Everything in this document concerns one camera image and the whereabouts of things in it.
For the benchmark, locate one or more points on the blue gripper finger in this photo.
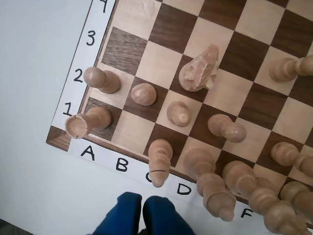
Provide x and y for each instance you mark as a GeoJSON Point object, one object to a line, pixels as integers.
{"type": "Point", "coordinates": [163, 218]}
{"type": "Point", "coordinates": [124, 215]}

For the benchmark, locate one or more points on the light wooden pawn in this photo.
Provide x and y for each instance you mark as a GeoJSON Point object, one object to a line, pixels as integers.
{"type": "Point", "coordinates": [283, 154]}
{"type": "Point", "coordinates": [107, 82]}
{"type": "Point", "coordinates": [281, 71]}
{"type": "Point", "coordinates": [225, 127]}
{"type": "Point", "coordinates": [143, 94]}
{"type": "Point", "coordinates": [178, 113]}

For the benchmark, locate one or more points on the light wooden queen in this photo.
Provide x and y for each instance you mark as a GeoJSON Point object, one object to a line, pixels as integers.
{"type": "Point", "coordinates": [207, 181]}

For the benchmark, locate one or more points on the white letter label strip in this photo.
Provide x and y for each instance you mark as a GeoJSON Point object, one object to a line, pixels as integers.
{"type": "Point", "coordinates": [102, 159]}

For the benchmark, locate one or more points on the light wooden bishop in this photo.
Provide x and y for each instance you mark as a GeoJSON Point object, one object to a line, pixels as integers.
{"type": "Point", "coordinates": [293, 193]}
{"type": "Point", "coordinates": [159, 156]}

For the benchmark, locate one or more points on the light wooden king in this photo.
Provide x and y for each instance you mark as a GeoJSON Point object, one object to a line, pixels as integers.
{"type": "Point", "coordinates": [244, 176]}

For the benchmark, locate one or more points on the light wooden rook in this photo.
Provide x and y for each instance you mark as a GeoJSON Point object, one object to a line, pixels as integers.
{"type": "Point", "coordinates": [97, 118]}

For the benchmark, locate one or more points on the light wooden knight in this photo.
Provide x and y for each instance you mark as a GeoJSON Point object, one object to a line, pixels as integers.
{"type": "Point", "coordinates": [198, 71]}

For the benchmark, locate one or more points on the white number label strip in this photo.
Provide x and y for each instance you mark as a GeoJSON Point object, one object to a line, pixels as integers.
{"type": "Point", "coordinates": [80, 61]}

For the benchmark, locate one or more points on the wooden chessboard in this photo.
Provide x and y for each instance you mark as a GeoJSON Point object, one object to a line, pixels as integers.
{"type": "Point", "coordinates": [244, 49]}

